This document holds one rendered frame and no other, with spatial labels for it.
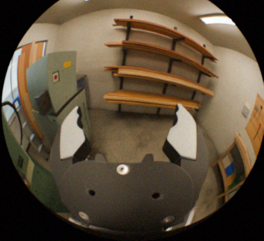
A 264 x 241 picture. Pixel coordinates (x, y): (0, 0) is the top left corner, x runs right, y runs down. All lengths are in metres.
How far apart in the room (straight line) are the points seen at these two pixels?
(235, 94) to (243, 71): 0.72
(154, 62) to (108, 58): 0.96
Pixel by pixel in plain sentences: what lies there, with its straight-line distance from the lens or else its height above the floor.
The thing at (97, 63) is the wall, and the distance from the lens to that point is 1.99.
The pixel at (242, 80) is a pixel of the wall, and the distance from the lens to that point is 2.57.
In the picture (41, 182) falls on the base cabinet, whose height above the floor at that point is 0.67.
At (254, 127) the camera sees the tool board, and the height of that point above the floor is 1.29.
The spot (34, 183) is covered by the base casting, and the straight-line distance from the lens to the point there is 0.90.
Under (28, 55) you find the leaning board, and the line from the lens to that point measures 2.30.
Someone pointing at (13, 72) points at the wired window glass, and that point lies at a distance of 2.30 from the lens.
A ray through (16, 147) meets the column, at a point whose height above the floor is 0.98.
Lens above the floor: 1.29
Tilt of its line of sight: 32 degrees down
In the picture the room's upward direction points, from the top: 9 degrees clockwise
